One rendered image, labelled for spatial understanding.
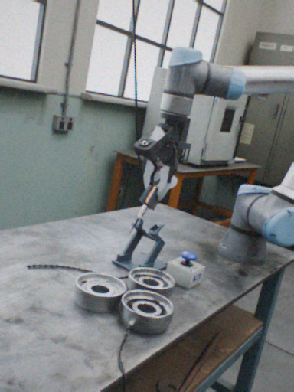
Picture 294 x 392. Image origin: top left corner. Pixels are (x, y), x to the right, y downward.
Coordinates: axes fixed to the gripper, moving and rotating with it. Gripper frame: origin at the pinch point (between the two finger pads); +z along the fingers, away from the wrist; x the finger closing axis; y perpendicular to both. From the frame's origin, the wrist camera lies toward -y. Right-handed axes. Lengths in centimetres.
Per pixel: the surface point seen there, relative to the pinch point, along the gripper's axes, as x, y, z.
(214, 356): -18, 21, 45
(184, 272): -13.4, 0.6, 16.1
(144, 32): 167, 188, -66
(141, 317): -20.2, -25.3, 16.2
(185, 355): -12.3, 14.0, 44.8
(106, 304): -12.0, -25.6, 17.3
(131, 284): -9.4, -15.0, 16.9
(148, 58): 167, 199, -49
